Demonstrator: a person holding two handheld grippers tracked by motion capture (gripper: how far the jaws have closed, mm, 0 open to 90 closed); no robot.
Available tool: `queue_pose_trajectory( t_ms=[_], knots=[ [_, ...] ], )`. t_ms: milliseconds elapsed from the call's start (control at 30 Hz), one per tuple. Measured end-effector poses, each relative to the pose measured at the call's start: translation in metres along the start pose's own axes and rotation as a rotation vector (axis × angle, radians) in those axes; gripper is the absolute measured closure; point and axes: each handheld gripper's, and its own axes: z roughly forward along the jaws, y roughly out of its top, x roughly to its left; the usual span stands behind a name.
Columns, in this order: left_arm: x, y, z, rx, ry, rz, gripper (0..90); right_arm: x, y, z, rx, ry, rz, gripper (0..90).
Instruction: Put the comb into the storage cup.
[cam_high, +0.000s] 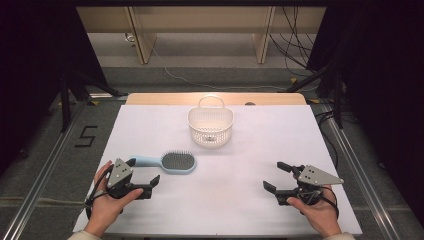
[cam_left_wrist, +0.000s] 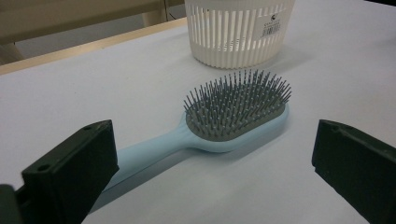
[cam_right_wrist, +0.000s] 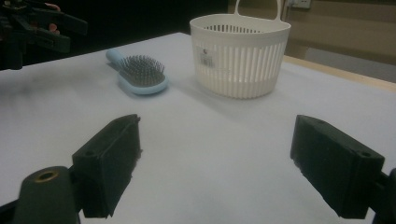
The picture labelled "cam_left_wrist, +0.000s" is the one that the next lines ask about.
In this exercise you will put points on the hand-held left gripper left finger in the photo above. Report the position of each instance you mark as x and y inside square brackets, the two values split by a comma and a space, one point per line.
[65, 174]

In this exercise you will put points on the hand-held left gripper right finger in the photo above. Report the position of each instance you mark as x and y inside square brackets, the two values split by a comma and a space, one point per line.
[358, 168]

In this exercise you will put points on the light blue hairbrush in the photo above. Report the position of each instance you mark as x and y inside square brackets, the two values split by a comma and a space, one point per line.
[236, 124]

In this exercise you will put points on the white plastic basket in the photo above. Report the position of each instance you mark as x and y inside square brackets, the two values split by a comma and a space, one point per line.
[236, 34]

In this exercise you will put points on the wooden table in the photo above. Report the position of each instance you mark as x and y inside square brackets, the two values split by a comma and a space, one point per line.
[77, 48]

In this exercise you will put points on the white table cover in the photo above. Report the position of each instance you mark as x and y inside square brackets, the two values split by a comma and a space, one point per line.
[199, 193]

